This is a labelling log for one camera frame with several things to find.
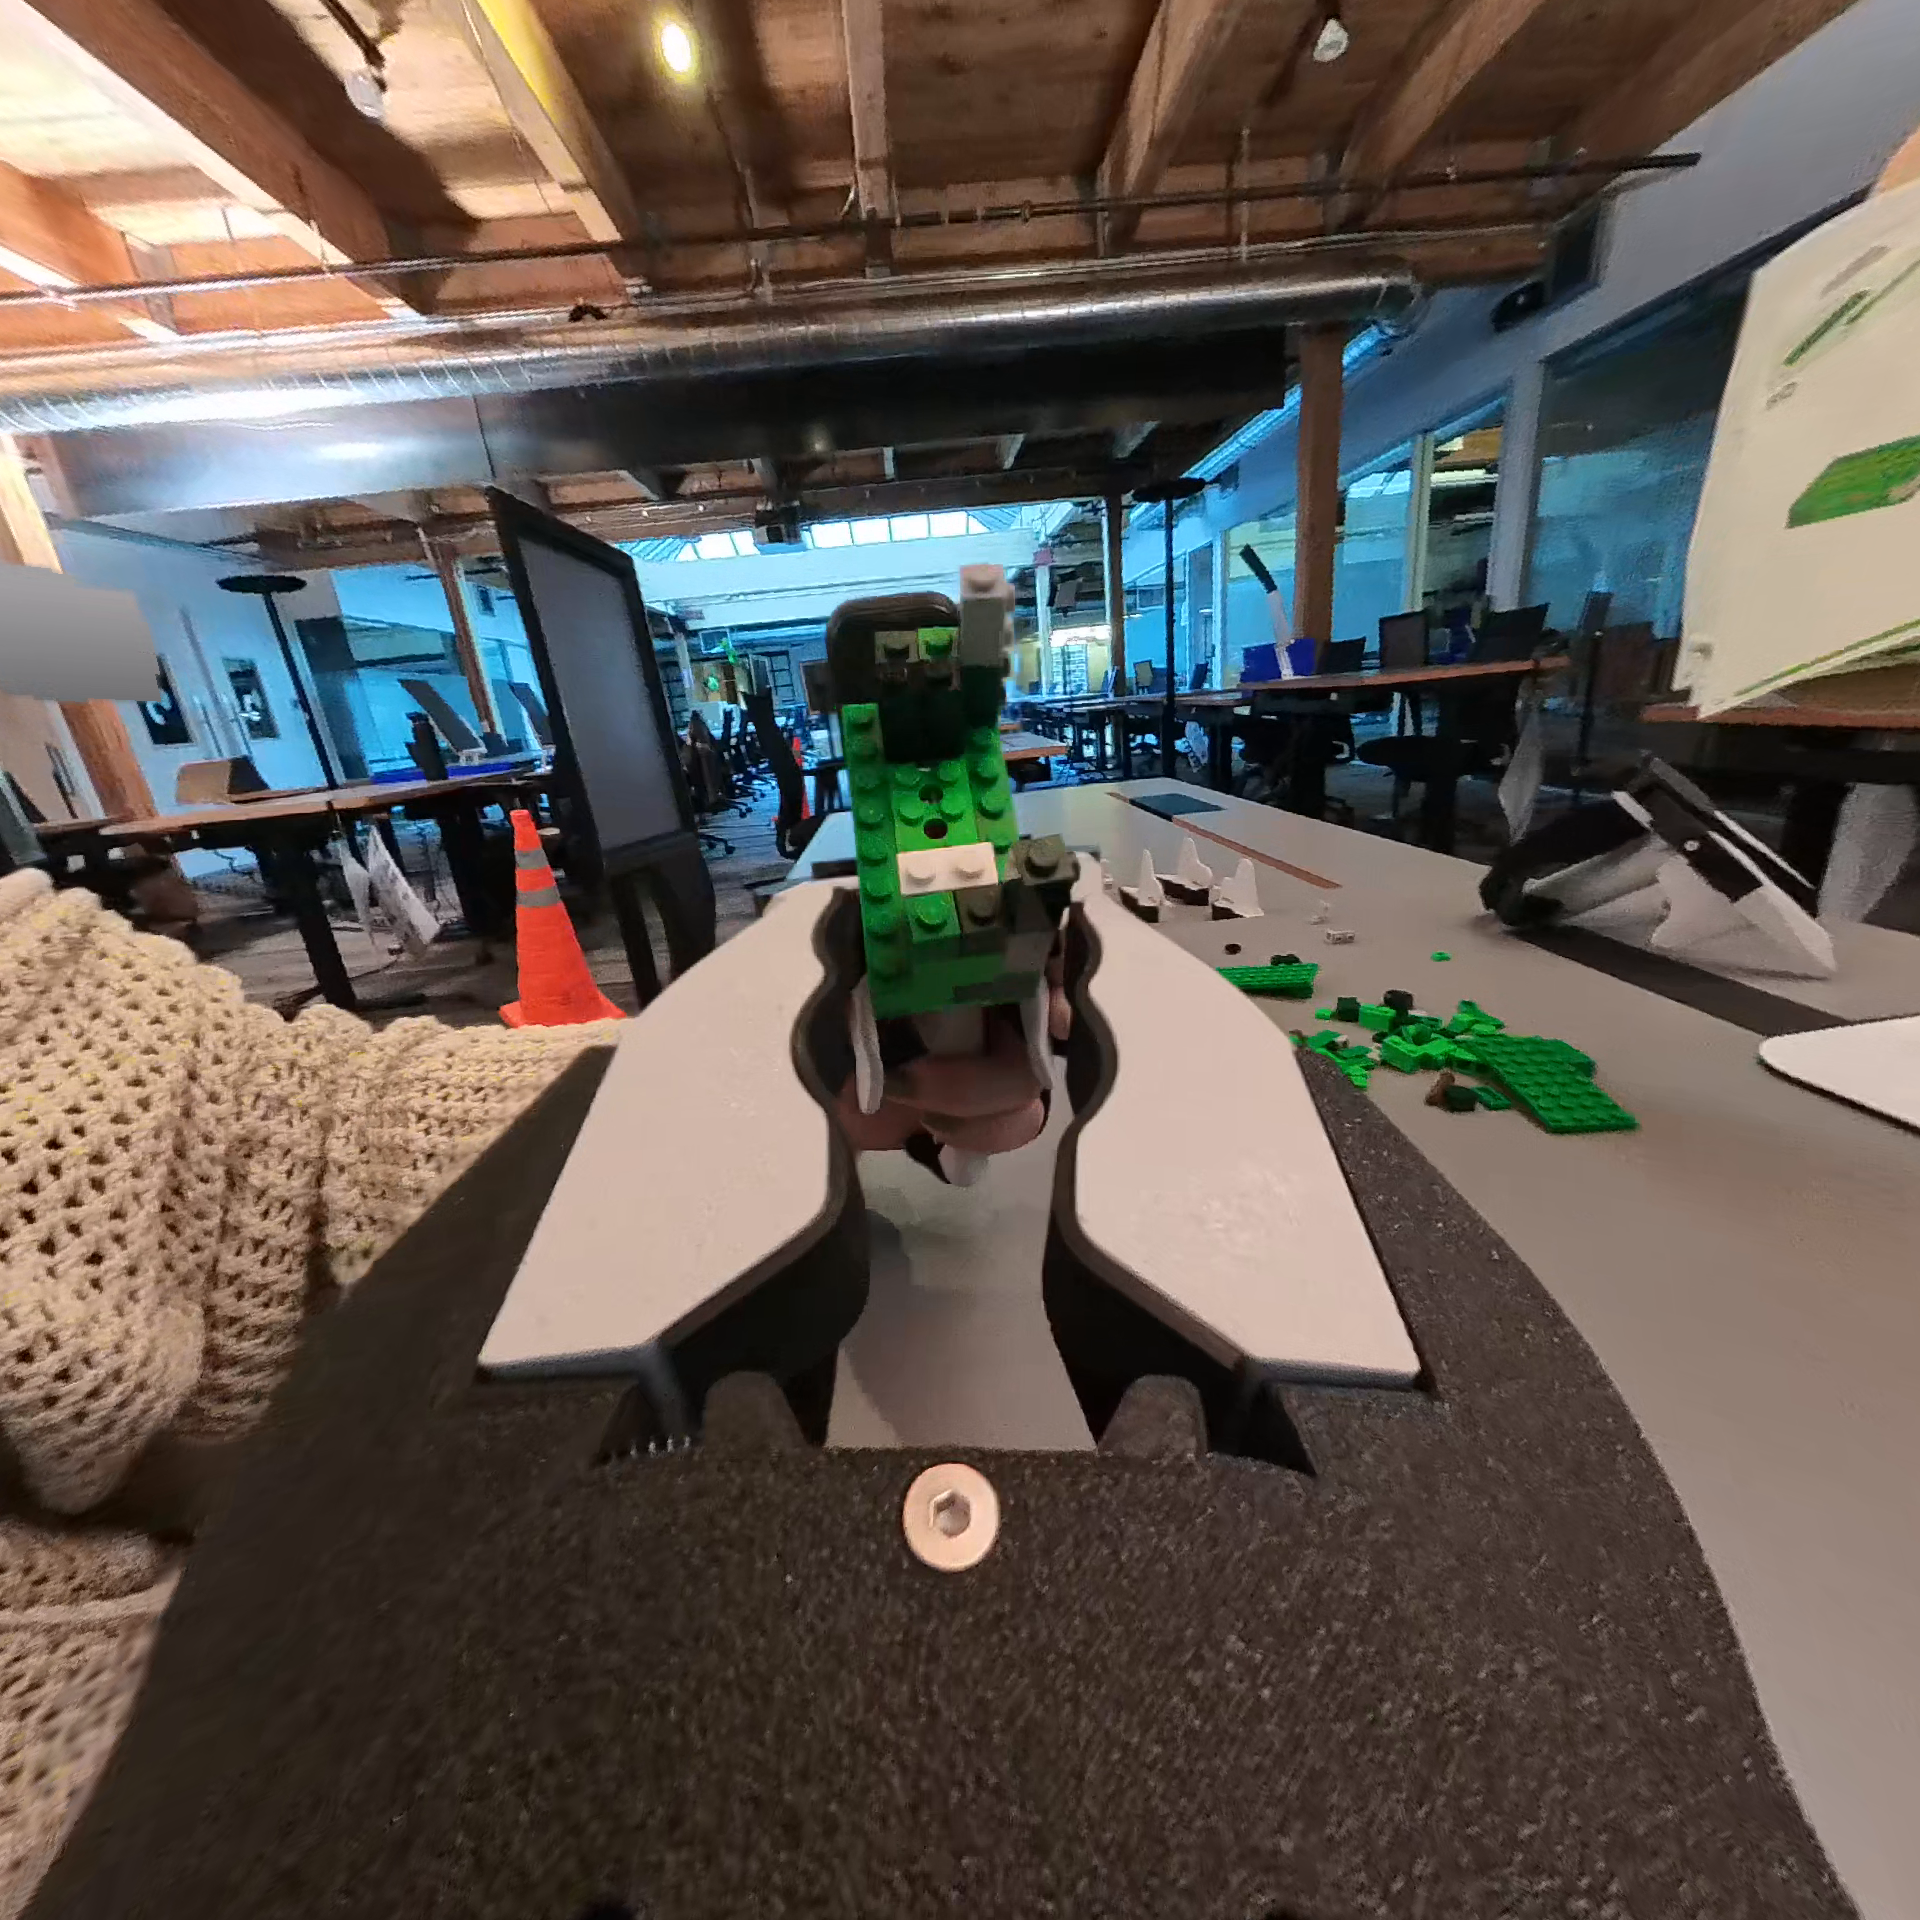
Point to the black display board on stand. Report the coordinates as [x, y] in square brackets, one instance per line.
[599, 690]

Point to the lego instruction booklet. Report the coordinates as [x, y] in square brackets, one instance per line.
[1815, 495]

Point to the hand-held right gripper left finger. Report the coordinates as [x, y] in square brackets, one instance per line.
[674, 1184]

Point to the round ceiling lamp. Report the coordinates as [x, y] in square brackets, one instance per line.
[678, 45]

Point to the person's left hand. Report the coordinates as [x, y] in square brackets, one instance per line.
[960, 1108]

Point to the orange traffic cone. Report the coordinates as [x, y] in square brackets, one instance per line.
[552, 944]

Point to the wooden desk with black legs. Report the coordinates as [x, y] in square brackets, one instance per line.
[1349, 681]
[270, 818]

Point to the black floor lamp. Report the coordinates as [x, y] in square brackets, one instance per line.
[285, 662]

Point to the person's left forearm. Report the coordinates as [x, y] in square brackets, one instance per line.
[224, 1125]

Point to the black and white device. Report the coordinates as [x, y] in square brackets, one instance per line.
[1680, 886]

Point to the wall poster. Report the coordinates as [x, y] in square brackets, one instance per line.
[250, 697]

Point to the silver ceiling duct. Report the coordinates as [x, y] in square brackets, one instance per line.
[750, 353]

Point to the wooden post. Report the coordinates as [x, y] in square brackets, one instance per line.
[1319, 495]

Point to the pile of green lego bricks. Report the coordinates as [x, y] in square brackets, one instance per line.
[1499, 1065]

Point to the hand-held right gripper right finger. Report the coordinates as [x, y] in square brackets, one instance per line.
[1231, 1200]

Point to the green lego model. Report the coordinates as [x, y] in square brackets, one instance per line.
[931, 839]

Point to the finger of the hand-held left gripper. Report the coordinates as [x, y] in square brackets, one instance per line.
[874, 1058]

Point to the dark flat mat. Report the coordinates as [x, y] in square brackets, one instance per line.
[1179, 806]

